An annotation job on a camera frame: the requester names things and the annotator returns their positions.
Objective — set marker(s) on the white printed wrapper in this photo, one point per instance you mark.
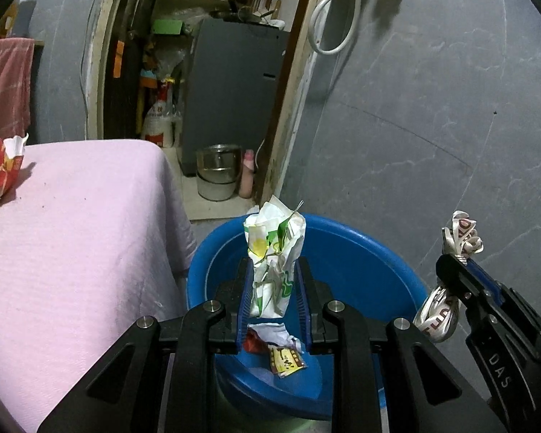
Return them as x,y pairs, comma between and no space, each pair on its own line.
437,315

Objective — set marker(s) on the white paper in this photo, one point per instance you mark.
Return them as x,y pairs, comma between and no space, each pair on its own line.
277,334

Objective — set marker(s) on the small red wrapper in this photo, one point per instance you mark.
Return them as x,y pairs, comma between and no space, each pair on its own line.
254,343

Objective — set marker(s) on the stainless steel bucket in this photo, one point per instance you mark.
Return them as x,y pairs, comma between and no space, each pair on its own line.
216,176

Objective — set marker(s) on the red crumpled paper carton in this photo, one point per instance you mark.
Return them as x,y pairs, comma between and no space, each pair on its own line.
9,167

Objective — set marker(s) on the black frying pan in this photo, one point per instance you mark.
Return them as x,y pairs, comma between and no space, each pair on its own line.
243,14

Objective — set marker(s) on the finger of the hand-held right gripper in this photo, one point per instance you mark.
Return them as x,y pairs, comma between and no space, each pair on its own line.
460,279
489,279

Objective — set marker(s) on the pink bottle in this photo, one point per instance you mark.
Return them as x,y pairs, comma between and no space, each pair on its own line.
247,176

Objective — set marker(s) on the wooden door frame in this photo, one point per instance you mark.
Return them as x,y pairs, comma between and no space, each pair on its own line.
295,99

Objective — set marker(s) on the blue plastic basin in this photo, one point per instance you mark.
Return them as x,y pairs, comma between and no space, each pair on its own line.
351,257

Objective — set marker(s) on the green white packet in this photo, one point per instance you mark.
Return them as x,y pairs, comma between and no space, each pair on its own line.
270,252

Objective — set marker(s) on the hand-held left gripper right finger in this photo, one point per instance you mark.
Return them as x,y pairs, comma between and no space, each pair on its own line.
303,306

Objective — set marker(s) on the pink plaid towel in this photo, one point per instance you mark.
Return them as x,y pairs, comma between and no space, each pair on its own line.
4,85

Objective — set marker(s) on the yellow brown packet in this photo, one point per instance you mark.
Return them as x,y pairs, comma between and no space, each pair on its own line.
286,361

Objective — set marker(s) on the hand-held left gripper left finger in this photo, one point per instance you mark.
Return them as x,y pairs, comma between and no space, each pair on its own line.
245,306

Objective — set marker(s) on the green box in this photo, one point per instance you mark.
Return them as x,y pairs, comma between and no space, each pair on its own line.
167,27

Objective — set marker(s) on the pink floral tablecloth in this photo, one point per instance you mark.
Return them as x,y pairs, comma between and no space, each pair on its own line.
72,257

